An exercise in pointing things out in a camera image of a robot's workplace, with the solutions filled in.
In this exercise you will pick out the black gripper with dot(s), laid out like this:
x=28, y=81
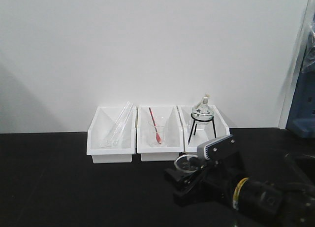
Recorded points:
x=213, y=181

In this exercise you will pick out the clear glass beaker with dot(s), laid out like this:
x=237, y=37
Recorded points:
x=188, y=163

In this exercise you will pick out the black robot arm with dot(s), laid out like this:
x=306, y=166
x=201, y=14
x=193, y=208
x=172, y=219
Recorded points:
x=292, y=205

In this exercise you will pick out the glass beaker in bin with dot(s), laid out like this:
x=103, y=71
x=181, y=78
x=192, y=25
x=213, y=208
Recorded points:
x=151, y=135

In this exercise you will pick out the red stirring rod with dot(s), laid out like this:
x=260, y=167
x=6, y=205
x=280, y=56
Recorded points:
x=158, y=138

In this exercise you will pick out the right white storage bin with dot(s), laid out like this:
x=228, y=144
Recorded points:
x=203, y=132

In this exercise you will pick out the white storage bin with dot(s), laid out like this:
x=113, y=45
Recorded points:
x=174, y=134
x=203, y=132
x=103, y=120

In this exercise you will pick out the middle white storage bin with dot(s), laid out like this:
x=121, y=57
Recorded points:
x=174, y=134

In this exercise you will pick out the glass alcohol lamp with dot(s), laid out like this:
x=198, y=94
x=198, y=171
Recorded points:
x=202, y=113

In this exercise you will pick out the left white storage bin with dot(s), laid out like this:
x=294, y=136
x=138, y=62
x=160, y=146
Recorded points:
x=103, y=120

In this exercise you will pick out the clear glass tubes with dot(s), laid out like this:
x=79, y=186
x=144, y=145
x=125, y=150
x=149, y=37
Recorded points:
x=114, y=136

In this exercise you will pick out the black lab sink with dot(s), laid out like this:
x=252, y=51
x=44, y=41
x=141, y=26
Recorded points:
x=301, y=162

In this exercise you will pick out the blue pegboard drying rack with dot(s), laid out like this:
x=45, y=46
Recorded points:
x=301, y=116

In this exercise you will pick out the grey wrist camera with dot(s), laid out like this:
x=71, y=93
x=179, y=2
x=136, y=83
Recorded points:
x=217, y=148

